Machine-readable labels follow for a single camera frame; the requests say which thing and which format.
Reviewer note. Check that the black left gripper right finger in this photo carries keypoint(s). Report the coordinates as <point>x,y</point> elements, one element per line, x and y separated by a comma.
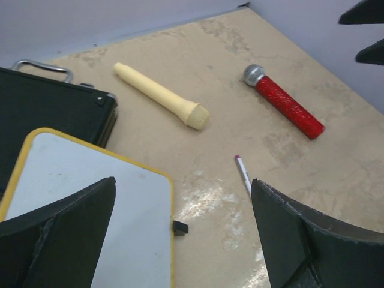
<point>304,247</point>

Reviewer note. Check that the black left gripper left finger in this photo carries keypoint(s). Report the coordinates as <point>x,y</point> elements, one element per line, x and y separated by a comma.
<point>59,244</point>

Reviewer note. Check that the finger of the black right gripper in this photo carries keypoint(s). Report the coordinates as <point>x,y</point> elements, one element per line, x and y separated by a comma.
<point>373,54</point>
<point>364,12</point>

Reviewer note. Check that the yellow framed whiteboard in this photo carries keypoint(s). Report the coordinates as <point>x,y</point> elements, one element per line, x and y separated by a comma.
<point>138,249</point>

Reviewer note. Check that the white marker pen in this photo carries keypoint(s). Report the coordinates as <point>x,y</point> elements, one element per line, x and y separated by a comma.
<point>244,173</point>

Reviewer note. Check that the whiteboard metal stand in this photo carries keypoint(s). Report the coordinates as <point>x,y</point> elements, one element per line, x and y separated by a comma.
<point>180,228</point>

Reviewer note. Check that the red glitter toy microphone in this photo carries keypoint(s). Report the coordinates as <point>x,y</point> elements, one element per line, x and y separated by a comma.
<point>255,76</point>

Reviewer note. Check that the black hard case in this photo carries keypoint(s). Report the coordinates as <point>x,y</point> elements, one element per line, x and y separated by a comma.
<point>36,95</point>

